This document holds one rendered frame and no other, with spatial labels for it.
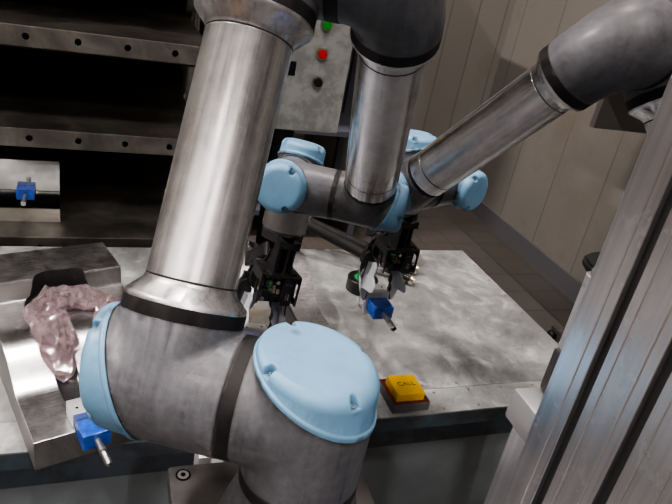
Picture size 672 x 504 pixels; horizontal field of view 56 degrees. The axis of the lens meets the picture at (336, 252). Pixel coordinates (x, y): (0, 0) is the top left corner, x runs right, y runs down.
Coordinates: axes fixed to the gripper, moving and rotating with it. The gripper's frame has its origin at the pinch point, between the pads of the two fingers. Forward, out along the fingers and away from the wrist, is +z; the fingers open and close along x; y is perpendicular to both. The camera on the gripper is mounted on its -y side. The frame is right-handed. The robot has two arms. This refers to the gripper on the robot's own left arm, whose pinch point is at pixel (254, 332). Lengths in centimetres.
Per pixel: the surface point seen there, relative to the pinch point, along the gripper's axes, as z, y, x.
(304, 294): -0.2, -21.2, 16.6
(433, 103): -46, -297, 191
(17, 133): -13, -77, -46
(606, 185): -29, -162, 231
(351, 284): 2, -38, 35
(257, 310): 3.0, -17.2, 5.6
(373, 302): -5.0, -8.6, 26.7
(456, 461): 27, 0, 54
